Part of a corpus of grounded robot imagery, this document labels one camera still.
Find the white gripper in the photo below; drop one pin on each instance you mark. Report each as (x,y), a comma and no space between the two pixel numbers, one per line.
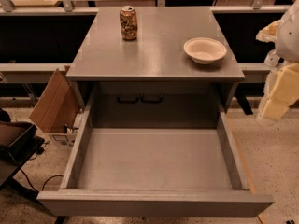
(289,37)

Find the orange soda can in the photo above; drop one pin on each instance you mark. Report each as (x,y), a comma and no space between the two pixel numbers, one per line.
(128,20)

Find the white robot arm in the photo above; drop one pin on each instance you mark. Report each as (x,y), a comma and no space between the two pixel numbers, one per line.
(287,42)

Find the grey drawer cabinet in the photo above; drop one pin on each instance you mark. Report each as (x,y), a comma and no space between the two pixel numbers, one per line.
(194,94)

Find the open grey top drawer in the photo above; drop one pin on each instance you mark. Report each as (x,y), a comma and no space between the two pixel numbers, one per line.
(154,172)

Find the white paper bowl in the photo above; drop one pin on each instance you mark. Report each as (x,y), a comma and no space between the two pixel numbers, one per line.
(204,50)

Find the open cardboard box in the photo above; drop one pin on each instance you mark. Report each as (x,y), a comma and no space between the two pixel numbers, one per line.
(56,110)

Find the black tray on stand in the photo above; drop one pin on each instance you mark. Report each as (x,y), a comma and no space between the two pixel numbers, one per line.
(18,143)

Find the right black drawer handle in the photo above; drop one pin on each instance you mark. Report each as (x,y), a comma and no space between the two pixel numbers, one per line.
(151,98)

